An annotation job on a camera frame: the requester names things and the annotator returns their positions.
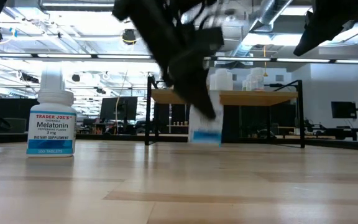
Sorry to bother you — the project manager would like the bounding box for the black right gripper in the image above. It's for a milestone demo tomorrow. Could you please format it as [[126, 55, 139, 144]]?
[[293, 0, 358, 57]]

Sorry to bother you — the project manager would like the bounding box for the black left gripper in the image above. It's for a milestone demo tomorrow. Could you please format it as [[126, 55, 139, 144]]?
[[112, 0, 225, 121]]

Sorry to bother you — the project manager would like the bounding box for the white melatonin bottle blue label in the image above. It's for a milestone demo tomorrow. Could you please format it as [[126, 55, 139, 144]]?
[[187, 90, 224, 147], [26, 89, 78, 158]]

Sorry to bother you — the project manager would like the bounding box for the black monitor on arm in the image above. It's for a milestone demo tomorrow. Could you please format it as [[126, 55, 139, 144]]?
[[331, 101, 358, 119]]

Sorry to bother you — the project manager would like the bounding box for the small background wooden shelf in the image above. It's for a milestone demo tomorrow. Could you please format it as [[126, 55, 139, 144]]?
[[166, 121, 190, 128]]

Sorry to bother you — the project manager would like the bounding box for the black computer monitor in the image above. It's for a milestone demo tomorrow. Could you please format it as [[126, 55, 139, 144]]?
[[99, 96, 139, 122]]

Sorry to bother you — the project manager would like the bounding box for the black overhead light bar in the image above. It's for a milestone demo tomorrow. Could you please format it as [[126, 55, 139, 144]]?
[[0, 52, 358, 65]]

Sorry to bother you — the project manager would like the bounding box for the white building pillar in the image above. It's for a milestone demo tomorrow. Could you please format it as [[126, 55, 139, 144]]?
[[40, 65, 66, 91]]

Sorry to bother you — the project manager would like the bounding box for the black partition panel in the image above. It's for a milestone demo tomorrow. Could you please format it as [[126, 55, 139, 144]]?
[[0, 98, 40, 135]]

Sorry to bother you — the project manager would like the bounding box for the silver ventilation duct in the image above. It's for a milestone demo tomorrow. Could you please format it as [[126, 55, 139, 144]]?
[[228, 0, 293, 58]]

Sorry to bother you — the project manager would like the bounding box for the wooden shelf with black frame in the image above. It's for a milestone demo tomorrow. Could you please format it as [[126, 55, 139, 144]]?
[[144, 74, 306, 149]]

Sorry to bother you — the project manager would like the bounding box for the black overhead camera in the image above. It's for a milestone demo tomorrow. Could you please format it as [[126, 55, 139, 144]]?
[[121, 29, 137, 45]]

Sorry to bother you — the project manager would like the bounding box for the black aluminium table frame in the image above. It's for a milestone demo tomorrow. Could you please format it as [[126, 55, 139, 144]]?
[[0, 132, 358, 153]]

